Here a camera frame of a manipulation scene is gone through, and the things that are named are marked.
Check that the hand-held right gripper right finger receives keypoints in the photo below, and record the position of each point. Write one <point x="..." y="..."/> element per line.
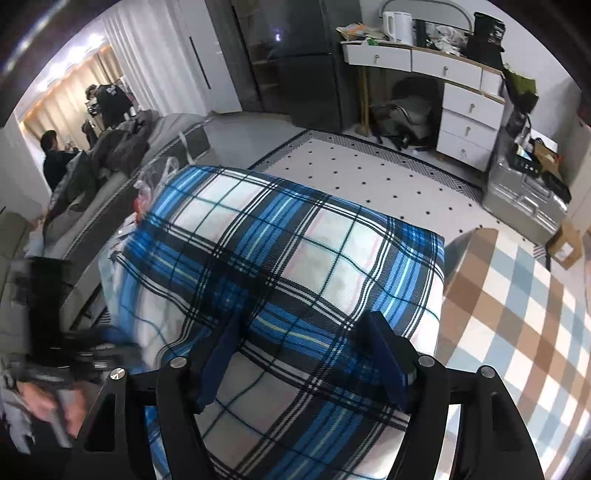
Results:
<point x="383" y="355"/>

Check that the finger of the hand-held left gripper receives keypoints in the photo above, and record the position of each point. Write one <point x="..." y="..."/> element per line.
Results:
<point x="115" y="350"/>

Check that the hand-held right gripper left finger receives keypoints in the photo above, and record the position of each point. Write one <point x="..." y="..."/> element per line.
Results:
<point x="221" y="360"/>

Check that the blue plaid shirt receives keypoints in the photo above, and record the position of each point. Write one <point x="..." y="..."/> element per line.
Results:
<point x="286" y="258"/>

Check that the person's left hand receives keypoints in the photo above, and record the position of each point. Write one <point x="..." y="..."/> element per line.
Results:
<point x="37" y="401"/>

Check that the grey sofa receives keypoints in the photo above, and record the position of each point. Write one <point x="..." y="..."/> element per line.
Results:
<point x="92" y="198"/>

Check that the checked blanket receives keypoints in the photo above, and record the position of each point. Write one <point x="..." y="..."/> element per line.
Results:
<point x="508" y="323"/>

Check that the clear plastic bag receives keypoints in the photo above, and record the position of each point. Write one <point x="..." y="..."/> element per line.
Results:
<point x="157" y="177"/>

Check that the dark grey jacket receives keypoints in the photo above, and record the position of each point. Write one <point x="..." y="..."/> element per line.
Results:
<point x="120" y="147"/>

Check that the dotted white rug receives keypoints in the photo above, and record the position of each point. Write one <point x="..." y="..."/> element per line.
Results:
<point x="369" y="175"/>

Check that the beige curtain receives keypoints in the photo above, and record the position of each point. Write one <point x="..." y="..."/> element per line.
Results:
<point x="55" y="106"/>

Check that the silver suitcase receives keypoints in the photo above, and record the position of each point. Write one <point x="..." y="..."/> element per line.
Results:
<point x="521" y="203"/>

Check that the cardboard box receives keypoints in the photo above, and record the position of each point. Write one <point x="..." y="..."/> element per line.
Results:
<point x="565" y="244"/>

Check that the black desk chair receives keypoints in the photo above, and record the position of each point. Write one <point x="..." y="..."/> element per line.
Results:
<point x="401" y="120"/>

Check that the white dresser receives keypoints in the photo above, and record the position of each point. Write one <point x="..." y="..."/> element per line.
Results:
<point x="466" y="110"/>

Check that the white closet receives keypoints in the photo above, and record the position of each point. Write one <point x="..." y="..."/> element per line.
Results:
<point x="161" y="55"/>

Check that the black refrigerator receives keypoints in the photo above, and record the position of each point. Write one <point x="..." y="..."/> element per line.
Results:
<point x="304" y="69"/>

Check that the green bag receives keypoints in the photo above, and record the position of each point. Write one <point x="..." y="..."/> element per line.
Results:
<point x="521" y="87"/>

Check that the white electric kettle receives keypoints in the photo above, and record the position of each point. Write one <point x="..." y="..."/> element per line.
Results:
<point x="399" y="27"/>

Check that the black bag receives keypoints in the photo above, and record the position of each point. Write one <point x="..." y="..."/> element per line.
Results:
<point x="487" y="41"/>

